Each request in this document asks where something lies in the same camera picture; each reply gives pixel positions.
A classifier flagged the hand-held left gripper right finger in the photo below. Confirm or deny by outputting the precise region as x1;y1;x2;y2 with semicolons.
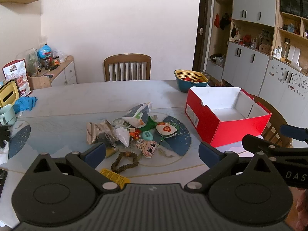
184;141;285;193

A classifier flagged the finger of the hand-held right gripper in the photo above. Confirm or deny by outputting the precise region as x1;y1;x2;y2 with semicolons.
280;124;308;142
242;135;308;160

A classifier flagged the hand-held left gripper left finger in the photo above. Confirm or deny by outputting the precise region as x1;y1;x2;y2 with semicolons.
30;142;121;193

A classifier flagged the silver foil snack packet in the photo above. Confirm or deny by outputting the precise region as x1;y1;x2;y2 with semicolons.
86;121;112;145

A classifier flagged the red cardboard box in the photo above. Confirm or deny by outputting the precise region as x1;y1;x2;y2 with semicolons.
185;87;272;148

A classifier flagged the clear plastic bag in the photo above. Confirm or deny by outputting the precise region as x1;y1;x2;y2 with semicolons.
113;126;131;147

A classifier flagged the mint correction tape dispenser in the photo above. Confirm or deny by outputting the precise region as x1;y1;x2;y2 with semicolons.
113;117;131;128

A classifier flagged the red figure keychain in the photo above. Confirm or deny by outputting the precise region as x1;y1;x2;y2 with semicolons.
129;129;142;140

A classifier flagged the white round plush pouch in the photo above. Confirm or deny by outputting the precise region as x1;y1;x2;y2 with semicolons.
155;122;180;139

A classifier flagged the bunny face plush keychain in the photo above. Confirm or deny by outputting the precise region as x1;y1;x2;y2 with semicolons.
136;140;159;159

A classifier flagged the white blue green pouch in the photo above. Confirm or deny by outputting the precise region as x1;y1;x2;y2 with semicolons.
121;102;154;128

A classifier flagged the person's right hand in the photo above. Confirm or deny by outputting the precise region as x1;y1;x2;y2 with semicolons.
296;192;308;225

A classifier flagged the wooden round-back chair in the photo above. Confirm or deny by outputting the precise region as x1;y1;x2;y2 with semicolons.
249;94;293;148

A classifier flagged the yellow sachet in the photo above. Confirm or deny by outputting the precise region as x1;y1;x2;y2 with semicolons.
100;168;131;188

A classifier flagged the dark blue speckled placemat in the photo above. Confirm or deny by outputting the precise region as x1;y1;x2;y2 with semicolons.
7;124;31;159
154;115;192;156

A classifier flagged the green packet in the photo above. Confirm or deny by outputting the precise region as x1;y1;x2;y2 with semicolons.
142;115;159;131

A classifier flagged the blue and yellow colander basket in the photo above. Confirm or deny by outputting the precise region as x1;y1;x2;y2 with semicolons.
174;69;210;93

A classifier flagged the white wooden-top sideboard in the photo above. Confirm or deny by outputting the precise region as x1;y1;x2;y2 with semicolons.
28;55;77;89

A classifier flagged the wooden slat-back chair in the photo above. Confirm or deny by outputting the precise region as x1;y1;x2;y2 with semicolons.
104;54;152;82

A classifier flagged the white tissue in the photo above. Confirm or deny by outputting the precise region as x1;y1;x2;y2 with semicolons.
0;140;9;165

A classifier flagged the mint green mug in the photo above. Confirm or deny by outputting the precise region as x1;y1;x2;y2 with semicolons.
0;104;17;126

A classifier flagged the yellow lidded container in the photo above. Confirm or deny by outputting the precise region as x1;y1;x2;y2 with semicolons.
0;80;20;109

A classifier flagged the red and white snack bag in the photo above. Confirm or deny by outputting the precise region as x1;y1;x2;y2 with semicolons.
2;59;32;97

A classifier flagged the blue round bag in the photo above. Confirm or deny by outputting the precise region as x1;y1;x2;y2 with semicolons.
37;44;53;59

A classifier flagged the dark brown door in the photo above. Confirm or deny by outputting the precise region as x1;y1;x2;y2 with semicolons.
192;0;214;71

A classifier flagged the black hanging bag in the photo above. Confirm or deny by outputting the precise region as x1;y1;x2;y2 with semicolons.
219;13;231;30

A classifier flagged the brown scrunchie ring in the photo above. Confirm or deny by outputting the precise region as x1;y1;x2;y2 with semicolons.
111;151;139;174

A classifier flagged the white wall cabinet unit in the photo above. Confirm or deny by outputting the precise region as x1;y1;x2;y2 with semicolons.
207;0;308;106

